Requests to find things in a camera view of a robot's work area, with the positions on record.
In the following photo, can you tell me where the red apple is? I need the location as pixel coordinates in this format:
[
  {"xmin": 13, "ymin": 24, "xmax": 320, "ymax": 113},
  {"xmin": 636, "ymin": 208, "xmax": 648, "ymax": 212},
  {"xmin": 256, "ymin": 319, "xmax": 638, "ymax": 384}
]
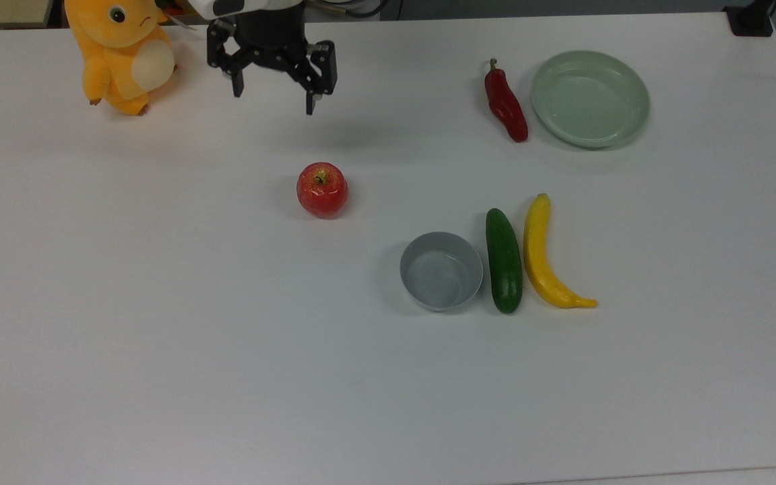
[{"xmin": 296, "ymin": 162, "xmax": 350, "ymax": 220}]

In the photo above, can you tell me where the green cucumber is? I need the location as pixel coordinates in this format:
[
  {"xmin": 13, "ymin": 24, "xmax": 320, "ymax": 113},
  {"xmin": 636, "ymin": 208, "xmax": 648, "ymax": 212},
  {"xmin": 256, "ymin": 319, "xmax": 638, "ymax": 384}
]
[{"xmin": 485, "ymin": 207, "xmax": 523, "ymax": 315}]

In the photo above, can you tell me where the grey metal bowl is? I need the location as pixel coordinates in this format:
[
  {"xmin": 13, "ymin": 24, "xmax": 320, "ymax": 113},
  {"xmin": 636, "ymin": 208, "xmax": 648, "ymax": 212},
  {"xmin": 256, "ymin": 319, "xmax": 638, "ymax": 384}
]
[{"xmin": 399, "ymin": 232, "xmax": 484, "ymax": 313}]

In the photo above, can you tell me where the pale green plate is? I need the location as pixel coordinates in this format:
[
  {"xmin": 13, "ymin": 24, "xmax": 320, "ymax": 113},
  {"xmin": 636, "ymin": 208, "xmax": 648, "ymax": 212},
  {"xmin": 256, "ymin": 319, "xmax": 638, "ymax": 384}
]
[{"xmin": 530, "ymin": 50, "xmax": 651, "ymax": 149}]

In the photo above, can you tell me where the beige box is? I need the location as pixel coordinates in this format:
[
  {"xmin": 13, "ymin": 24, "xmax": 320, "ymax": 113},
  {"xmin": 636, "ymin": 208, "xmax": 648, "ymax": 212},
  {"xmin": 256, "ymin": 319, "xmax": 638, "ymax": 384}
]
[{"xmin": 0, "ymin": 0, "xmax": 53, "ymax": 28}]

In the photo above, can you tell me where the red chili pepper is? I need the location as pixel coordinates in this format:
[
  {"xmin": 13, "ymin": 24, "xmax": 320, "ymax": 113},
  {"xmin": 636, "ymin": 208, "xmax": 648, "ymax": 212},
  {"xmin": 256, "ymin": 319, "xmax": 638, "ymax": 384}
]
[{"xmin": 484, "ymin": 58, "xmax": 529, "ymax": 143}]

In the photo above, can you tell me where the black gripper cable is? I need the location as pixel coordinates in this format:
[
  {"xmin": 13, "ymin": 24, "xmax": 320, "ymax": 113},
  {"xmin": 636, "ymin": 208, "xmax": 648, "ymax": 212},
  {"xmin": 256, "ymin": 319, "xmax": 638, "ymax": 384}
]
[{"xmin": 307, "ymin": 0, "xmax": 389, "ymax": 19}]

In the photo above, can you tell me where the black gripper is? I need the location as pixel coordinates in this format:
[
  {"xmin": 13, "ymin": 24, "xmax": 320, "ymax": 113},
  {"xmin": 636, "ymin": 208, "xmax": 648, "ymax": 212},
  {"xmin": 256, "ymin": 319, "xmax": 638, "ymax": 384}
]
[{"xmin": 207, "ymin": 10, "xmax": 338, "ymax": 115}]

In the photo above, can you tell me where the orange plush toy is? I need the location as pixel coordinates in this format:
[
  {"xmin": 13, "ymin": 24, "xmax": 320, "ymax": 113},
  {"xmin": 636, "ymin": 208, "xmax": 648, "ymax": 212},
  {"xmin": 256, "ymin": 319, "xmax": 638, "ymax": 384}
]
[{"xmin": 64, "ymin": 0, "xmax": 179, "ymax": 117}]

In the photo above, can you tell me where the yellow banana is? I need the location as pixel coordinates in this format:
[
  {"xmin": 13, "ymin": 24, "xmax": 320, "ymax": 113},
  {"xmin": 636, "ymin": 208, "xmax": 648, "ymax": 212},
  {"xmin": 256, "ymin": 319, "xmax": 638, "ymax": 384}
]
[{"xmin": 523, "ymin": 193, "xmax": 599, "ymax": 310}]

